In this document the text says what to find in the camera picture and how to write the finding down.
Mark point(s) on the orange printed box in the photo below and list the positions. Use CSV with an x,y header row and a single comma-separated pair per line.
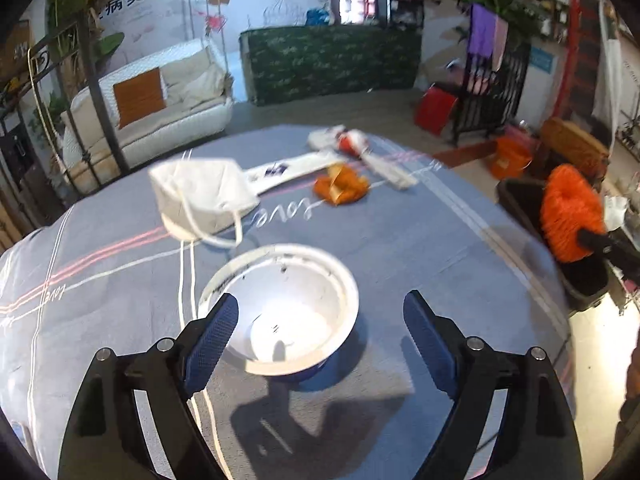
x,y
570,145

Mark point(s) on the white swing sofa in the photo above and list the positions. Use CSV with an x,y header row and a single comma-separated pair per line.
x,y
165,130

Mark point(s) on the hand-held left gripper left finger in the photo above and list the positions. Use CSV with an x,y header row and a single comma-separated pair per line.
x,y
212,340

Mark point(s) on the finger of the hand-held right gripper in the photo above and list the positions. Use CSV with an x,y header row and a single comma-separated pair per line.
x,y
600,242

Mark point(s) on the red ladder shelf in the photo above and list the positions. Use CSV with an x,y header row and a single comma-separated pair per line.
x,y
565,60

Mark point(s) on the black metal rack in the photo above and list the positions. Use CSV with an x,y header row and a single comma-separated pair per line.
x,y
510,90

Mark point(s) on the red bag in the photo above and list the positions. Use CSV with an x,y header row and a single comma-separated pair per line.
x,y
436,110

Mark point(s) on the orange fluffy duster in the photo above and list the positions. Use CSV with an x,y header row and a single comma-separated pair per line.
x,y
570,210

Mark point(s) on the green floral cabinet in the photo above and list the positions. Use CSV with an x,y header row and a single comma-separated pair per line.
x,y
330,65

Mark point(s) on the pink towel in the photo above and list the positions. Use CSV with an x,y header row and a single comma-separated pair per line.
x,y
501,42

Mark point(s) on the white wrapper with purple print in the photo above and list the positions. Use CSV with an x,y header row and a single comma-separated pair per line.
x,y
305,164

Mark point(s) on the orange cushion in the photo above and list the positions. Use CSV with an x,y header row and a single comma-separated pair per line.
x,y
139,97

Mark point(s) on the blue wall sign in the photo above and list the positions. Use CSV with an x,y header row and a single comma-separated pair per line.
x,y
542,59

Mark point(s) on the blue bag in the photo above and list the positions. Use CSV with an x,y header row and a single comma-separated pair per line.
x,y
319,16

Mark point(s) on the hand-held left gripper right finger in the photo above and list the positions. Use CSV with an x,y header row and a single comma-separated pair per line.
x,y
425,340

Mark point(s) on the beige cushion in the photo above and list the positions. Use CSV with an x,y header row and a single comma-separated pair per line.
x,y
197,80

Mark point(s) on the orange crumpled wrapper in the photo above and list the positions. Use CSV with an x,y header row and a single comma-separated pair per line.
x,y
345,187

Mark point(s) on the white and red wrapper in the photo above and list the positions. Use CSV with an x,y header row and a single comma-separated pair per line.
x,y
350,141

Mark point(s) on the large wall poster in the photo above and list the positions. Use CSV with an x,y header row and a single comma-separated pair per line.
x,y
165,5

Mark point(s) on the purple towel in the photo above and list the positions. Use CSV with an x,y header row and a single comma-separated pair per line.
x,y
481,30

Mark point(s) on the white banner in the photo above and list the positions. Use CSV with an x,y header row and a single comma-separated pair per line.
x,y
607,75

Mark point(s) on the pink basin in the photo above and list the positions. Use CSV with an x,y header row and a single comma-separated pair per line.
x,y
525,135

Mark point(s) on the black display box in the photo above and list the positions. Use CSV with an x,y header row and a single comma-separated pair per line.
x,y
405,10

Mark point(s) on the white face mask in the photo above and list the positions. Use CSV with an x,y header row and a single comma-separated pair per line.
x,y
200,190

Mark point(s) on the orange bucket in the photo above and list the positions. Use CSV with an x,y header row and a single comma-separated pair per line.
x,y
510,157

